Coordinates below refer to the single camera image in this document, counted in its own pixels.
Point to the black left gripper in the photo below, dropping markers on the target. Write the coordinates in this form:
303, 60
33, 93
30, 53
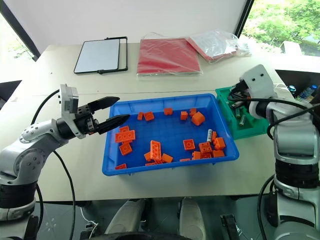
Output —
85, 120

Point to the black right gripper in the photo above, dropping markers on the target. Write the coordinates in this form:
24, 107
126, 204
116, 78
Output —
242, 88

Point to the dark battery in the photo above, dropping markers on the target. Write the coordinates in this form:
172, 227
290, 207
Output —
235, 105

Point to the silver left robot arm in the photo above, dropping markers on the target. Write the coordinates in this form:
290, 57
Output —
30, 150

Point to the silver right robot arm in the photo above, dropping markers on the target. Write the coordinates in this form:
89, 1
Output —
292, 140

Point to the green plastic bin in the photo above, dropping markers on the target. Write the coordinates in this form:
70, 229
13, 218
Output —
246, 130

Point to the blue plastic bin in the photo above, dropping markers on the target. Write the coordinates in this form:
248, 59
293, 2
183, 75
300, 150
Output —
165, 135

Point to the black bin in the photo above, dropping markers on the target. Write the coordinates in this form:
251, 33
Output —
292, 77

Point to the green battery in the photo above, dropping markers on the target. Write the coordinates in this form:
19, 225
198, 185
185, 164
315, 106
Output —
243, 121
237, 112

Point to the small orange brick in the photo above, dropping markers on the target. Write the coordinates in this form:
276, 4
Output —
214, 135
168, 111
151, 164
193, 111
147, 156
124, 128
184, 115
185, 159
196, 155
121, 166
140, 116

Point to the long orange studded brick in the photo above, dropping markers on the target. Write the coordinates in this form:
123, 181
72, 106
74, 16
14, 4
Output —
125, 136
155, 150

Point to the orange square brick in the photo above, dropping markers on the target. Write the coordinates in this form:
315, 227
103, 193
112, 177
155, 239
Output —
205, 147
189, 144
219, 143
218, 153
149, 116
125, 148
167, 158

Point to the large orange sloped block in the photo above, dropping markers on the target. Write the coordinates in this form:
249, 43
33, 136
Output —
198, 118

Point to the white silver battery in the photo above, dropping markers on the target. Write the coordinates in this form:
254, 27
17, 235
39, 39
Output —
209, 135

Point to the clear plastic bag with papers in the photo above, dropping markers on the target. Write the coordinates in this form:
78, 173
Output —
215, 45

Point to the blue can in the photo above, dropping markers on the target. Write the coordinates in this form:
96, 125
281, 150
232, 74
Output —
291, 88

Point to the clear bottle blue cap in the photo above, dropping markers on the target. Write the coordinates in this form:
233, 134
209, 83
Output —
308, 91

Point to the white box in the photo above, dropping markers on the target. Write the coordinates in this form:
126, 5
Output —
291, 47

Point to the red folder in plastic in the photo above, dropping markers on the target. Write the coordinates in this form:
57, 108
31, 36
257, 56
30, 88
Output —
167, 56

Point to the white robot leg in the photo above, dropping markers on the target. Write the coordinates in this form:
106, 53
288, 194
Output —
130, 215
191, 217

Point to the black foot block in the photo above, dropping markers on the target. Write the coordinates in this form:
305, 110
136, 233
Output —
228, 226

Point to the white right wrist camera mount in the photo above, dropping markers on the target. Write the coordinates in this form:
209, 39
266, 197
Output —
257, 80

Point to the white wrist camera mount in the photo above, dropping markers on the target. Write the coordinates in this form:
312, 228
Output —
257, 80
68, 100

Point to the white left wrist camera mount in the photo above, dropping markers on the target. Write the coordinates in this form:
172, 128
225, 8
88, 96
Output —
68, 100

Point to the white board black frame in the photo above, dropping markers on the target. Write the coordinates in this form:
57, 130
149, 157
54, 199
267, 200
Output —
96, 55

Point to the empty black frame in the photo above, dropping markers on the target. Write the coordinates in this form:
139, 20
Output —
124, 55

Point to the black window frame bar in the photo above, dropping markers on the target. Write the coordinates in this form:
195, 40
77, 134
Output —
243, 17
22, 30

